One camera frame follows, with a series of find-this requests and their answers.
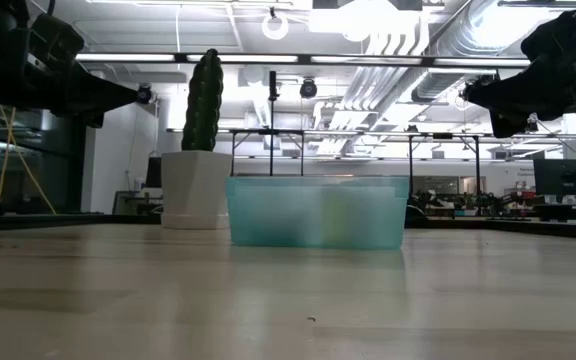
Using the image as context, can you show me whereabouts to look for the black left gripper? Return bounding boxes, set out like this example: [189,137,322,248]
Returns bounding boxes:
[17,57,138,129]

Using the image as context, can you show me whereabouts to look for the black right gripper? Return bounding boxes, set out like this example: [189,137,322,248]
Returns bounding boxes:
[462,57,576,139]

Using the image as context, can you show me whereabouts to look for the translucent teal plastic basket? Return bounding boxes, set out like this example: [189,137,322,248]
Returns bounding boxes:
[226,175,410,250]

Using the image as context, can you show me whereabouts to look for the small dark screen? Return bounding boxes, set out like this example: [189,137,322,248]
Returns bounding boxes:
[145,156,163,189]

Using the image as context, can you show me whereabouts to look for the tall green cactus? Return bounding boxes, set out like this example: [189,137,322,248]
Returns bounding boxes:
[181,48,225,153]

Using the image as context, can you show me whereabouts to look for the black robot arms on bench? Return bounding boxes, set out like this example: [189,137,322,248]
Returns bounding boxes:
[411,187,532,217]

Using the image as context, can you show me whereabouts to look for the black computer monitor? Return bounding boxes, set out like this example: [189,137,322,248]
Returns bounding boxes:
[533,158,576,197]

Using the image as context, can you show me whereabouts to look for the black vertical pole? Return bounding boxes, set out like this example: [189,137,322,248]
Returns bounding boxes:
[267,69,280,177]

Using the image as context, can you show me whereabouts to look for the silver ceiling air duct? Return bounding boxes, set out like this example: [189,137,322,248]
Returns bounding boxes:
[410,0,524,104]

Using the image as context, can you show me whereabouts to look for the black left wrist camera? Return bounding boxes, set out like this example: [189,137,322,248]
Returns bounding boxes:
[27,13,85,64]

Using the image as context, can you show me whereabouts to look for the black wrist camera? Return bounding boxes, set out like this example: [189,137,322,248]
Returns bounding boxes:
[520,9,576,65]
[27,13,85,64]

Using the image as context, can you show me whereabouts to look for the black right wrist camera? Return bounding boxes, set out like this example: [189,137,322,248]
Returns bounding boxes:
[520,9,576,65]

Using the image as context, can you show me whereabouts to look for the black metal table frame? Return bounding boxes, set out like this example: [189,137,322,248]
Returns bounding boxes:
[385,132,484,217]
[228,127,305,177]

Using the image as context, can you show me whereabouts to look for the yellow strap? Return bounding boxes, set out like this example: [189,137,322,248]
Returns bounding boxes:
[0,103,57,215]

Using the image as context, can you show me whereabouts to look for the white hanging ring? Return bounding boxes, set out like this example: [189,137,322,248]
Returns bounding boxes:
[261,13,290,42]

